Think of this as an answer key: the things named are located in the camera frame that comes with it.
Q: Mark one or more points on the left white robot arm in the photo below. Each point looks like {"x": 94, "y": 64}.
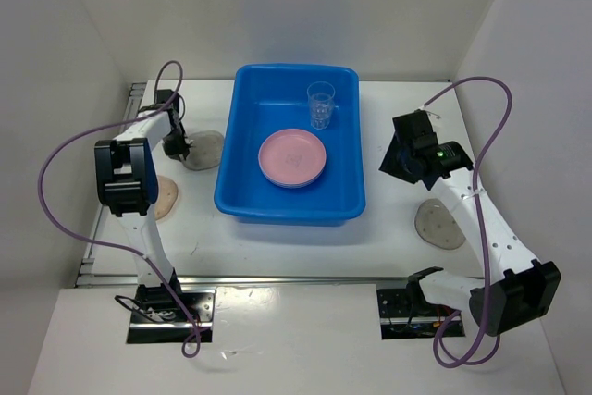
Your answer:
{"x": 127, "y": 185}

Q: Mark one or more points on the grey textured glass plate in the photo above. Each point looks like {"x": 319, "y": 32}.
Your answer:
{"x": 205, "y": 150}

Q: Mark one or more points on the beige textured glass plate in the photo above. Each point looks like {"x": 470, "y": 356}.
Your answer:
{"x": 168, "y": 193}

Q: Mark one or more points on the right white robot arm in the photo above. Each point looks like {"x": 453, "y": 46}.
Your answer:
{"x": 516, "y": 287}

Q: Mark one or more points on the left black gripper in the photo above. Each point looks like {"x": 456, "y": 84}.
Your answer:
{"x": 175, "y": 151}

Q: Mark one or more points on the clear plastic cup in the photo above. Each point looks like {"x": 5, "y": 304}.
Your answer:
{"x": 321, "y": 103}

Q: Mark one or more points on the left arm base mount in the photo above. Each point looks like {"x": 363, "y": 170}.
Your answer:
{"x": 156, "y": 317}

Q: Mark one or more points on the light blue round plate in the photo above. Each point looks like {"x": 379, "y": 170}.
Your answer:
{"x": 292, "y": 185}

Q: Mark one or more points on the pink round plate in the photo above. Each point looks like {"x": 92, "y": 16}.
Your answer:
{"x": 292, "y": 156}

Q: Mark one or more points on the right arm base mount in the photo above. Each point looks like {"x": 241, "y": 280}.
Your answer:
{"x": 398, "y": 320}

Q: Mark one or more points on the blue plastic bin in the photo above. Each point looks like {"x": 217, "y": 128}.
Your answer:
{"x": 273, "y": 97}

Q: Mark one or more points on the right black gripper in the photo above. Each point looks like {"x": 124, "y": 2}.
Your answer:
{"x": 388, "y": 162}

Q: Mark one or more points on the grey glass plate right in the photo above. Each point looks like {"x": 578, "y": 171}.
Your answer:
{"x": 435, "y": 225}

